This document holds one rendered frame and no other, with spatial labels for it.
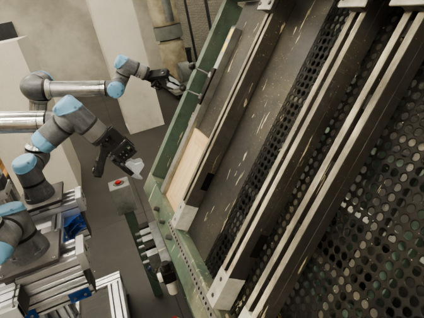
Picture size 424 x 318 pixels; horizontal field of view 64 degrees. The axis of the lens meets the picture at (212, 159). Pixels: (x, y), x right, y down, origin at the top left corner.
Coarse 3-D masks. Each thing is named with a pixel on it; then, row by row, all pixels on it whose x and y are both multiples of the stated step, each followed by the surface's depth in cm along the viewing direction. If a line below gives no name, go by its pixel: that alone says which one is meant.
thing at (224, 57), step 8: (232, 32) 168; (240, 32) 169; (232, 40) 169; (232, 48) 170; (224, 56) 170; (216, 64) 173; (224, 64) 172; (216, 72) 172; (216, 80) 174; (208, 88) 174; (208, 96) 175; (208, 104) 177; (200, 112) 177; (192, 120) 179; (200, 120) 178; (192, 128) 179; (184, 136) 182; (184, 144) 180; (176, 160) 182; (176, 168) 184; (168, 176) 185; (168, 184) 186
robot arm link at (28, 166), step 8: (16, 160) 170; (24, 160) 169; (32, 160) 170; (40, 160) 178; (16, 168) 167; (24, 168) 167; (32, 168) 169; (40, 168) 175; (16, 176) 170; (24, 176) 169; (32, 176) 170; (40, 176) 174; (24, 184) 171; (32, 184) 171
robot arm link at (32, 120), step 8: (0, 112) 112; (8, 112) 112; (16, 112) 112; (24, 112) 112; (32, 112) 113; (40, 112) 113; (48, 112) 113; (0, 120) 110; (8, 120) 111; (16, 120) 111; (24, 120) 111; (32, 120) 112; (40, 120) 112; (0, 128) 111; (8, 128) 111; (16, 128) 112; (24, 128) 112; (32, 128) 112
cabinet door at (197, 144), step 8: (192, 136) 178; (200, 136) 170; (192, 144) 176; (200, 144) 167; (184, 152) 182; (192, 152) 173; (200, 152) 166; (184, 160) 178; (192, 160) 170; (184, 168) 176; (192, 168) 168; (176, 176) 182; (184, 176) 173; (176, 184) 179; (184, 184) 171; (168, 192) 184; (176, 192) 176; (168, 200) 181; (176, 200) 173; (176, 208) 170
